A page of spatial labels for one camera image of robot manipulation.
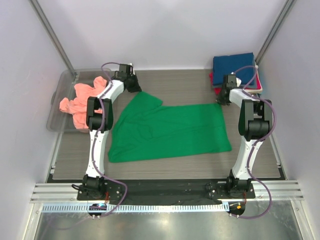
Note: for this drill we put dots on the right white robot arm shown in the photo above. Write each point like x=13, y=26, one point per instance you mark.
x=255, y=124

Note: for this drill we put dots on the salmon pink t shirt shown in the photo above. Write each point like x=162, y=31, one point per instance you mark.
x=77, y=107

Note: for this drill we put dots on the aluminium extrusion rail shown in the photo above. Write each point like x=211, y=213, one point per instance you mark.
x=282, y=190

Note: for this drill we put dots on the folded blue t shirt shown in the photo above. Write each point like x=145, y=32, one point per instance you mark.
x=226, y=64

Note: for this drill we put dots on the slotted cable duct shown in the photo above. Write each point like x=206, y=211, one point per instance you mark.
x=102, y=208

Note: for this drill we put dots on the left corner aluminium post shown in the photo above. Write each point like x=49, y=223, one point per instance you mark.
x=52, y=35

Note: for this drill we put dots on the corner aluminium post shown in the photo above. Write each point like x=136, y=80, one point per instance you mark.
x=52, y=35
x=279, y=21

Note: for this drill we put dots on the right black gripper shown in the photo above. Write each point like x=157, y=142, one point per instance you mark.
x=221, y=97

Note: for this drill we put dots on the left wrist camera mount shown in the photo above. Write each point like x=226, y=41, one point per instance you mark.
x=132, y=68

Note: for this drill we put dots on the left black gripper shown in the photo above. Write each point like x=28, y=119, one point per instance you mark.
x=135, y=86

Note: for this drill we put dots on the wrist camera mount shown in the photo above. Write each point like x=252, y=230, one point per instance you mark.
x=238, y=81
x=132, y=68

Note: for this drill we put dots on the folded cream t shirt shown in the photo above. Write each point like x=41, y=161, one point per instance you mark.
x=257, y=87

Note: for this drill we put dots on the green t shirt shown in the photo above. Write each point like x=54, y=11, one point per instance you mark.
x=149, y=130

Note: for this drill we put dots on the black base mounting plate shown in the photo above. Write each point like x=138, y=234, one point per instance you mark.
x=166, y=192

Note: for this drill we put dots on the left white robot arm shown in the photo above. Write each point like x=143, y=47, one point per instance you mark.
x=100, y=118

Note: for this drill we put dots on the right corner aluminium post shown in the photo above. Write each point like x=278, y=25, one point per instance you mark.
x=279, y=21

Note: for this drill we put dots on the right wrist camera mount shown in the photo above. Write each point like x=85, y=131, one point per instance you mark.
x=238, y=81

